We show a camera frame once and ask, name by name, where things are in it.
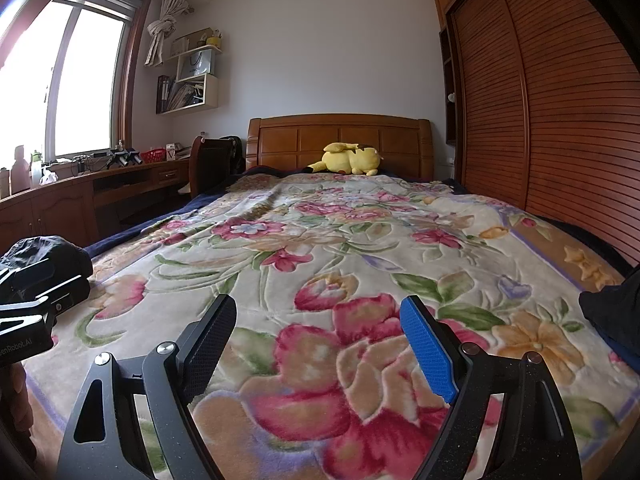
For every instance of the tied beige curtain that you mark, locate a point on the tied beige curtain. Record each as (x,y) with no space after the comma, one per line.
(160,30)

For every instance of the black bag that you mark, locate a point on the black bag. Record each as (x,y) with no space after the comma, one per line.
(234,152)

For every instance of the wooden desk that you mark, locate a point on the wooden desk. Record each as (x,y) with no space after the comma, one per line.
(65,205)

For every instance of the yellow shelf ornament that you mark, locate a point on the yellow shelf ornament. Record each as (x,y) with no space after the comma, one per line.
(214,40)

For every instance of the white wall shelf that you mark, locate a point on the white wall shelf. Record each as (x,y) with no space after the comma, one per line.
(210,90)

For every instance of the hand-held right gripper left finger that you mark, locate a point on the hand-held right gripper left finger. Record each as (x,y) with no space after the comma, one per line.
(210,345)

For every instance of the black device on stand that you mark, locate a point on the black device on stand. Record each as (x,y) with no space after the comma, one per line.
(124,157)

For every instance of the person's left forearm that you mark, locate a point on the person's left forearm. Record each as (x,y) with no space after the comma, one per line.
(15,400)

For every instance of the wooden chair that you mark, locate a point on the wooden chair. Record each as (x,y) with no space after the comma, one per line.
(210,165)

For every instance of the wooden framed window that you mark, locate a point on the wooden framed window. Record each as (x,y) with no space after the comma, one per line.
(85,85)

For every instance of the wooden louvred wardrobe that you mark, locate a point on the wooden louvred wardrobe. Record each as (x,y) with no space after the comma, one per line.
(565,110)

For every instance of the floral blanket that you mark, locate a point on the floral blanket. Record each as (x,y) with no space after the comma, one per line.
(350,260)

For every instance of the green capped bottle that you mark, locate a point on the green capped bottle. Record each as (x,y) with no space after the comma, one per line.
(36,170)

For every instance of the silver shopping bag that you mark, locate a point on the silver shopping bag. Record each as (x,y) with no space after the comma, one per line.
(196,64)

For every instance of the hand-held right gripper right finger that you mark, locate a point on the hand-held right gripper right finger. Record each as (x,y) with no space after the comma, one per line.
(425,345)

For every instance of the pale pink bottle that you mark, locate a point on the pale pink bottle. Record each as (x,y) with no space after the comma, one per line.
(20,172)

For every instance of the black jacket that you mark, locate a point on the black jacket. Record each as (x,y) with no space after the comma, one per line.
(40,250)

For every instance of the dark clothes pile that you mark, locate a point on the dark clothes pile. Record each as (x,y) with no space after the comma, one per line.
(615,310)

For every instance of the red basket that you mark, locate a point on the red basket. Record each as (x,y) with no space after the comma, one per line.
(153,155)

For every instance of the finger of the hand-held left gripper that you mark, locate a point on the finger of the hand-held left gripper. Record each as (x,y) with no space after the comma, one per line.
(27,275)
(70,292)

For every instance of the wooden bed headboard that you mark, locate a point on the wooden bed headboard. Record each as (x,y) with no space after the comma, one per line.
(280,145)

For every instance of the yellow plush toy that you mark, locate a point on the yellow plush toy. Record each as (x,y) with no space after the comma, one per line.
(350,160)

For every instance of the black binders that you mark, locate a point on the black binders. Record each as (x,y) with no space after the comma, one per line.
(165,94)

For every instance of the white box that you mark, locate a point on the white box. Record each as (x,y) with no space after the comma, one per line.
(177,151)

